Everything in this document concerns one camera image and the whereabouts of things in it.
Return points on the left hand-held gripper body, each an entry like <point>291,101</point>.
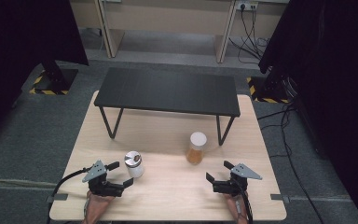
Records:
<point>101,186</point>

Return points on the person's right hand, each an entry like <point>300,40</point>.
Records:
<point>233,207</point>

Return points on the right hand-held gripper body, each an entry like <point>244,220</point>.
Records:
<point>234,186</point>

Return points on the black curtain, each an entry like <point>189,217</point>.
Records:
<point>338,77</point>
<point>18,46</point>

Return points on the orange jar with white lid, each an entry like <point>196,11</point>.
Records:
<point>195,152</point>

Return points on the black stand base striped tape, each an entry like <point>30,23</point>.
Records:
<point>270,90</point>
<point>56,81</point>

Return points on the white wall power outlet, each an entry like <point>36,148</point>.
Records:
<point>247,4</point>

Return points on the glass jar with silver lid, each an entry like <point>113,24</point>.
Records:
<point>134,166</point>

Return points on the person's left hand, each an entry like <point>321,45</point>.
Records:
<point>98,205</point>

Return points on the beige wooden desk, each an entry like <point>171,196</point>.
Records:
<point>167,15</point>

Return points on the black shelf with metal legs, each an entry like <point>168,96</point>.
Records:
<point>167,90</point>

